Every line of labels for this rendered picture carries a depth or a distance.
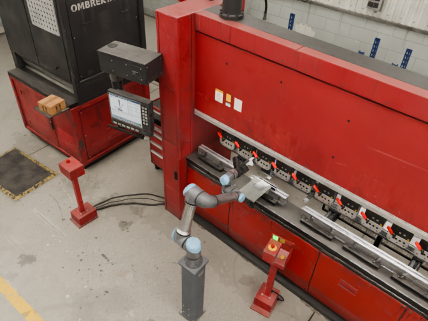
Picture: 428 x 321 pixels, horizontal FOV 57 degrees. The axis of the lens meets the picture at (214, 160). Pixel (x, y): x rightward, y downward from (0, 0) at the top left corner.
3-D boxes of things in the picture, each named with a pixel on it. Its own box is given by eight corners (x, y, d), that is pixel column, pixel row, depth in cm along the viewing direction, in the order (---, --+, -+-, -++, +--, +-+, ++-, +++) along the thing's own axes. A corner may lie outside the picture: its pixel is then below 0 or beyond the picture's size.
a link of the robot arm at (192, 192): (181, 251, 303) (197, 193, 279) (168, 241, 311) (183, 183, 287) (192, 246, 312) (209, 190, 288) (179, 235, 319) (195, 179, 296)
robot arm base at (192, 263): (194, 272, 304) (194, 264, 297) (179, 262, 311) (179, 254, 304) (206, 260, 313) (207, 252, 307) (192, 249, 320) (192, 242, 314)
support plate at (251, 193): (237, 192, 343) (237, 191, 343) (255, 178, 359) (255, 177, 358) (253, 202, 335) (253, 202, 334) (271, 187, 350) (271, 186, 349)
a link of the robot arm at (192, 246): (193, 262, 299) (193, 251, 290) (181, 251, 306) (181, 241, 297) (204, 253, 306) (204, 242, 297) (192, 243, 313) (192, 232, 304)
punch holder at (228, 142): (220, 143, 366) (221, 129, 355) (226, 139, 371) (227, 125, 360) (233, 151, 358) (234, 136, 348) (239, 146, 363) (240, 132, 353)
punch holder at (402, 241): (385, 237, 287) (392, 223, 276) (390, 231, 292) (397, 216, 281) (405, 249, 279) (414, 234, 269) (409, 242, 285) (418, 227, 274)
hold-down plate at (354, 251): (342, 248, 316) (342, 246, 314) (345, 244, 319) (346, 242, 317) (377, 270, 301) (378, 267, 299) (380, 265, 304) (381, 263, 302)
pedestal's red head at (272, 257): (261, 259, 330) (263, 246, 318) (269, 246, 341) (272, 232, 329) (283, 270, 322) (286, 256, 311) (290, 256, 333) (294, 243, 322)
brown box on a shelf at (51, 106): (33, 108, 432) (30, 99, 424) (53, 99, 448) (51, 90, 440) (49, 118, 418) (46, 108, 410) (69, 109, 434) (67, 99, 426)
